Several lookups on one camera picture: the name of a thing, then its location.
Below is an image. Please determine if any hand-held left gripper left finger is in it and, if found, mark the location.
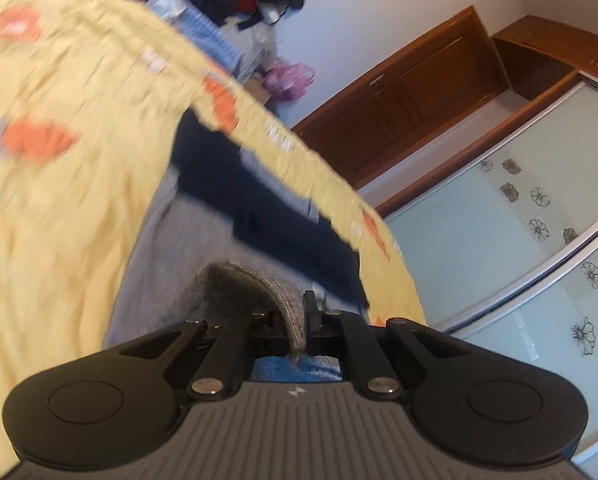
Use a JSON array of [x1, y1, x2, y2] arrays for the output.
[[114, 310, 286, 401]]

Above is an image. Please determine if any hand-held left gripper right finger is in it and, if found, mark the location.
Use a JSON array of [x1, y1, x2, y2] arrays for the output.
[[304, 290, 463, 401]]

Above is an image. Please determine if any grey sweater with navy sleeves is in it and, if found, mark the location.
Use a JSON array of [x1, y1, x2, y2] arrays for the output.
[[103, 109, 371, 386]]

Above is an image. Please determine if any wardrobe with flowered glass doors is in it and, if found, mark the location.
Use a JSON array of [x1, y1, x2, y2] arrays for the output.
[[359, 15, 598, 466]]

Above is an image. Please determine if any yellow carrot print bedsheet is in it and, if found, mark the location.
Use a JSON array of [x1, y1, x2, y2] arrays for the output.
[[0, 0, 429, 480]]

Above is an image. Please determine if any pink plastic bag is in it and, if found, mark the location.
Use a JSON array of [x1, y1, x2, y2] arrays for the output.
[[263, 62, 316, 104]]

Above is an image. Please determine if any brown wooden door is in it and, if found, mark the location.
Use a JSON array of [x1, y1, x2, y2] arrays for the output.
[[291, 6, 511, 189]]

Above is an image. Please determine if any translucent plastic bag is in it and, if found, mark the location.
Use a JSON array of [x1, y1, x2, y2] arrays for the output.
[[244, 24, 280, 73]]

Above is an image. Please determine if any light blue knit garment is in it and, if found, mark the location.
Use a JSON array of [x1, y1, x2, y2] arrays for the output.
[[176, 4, 246, 72]]

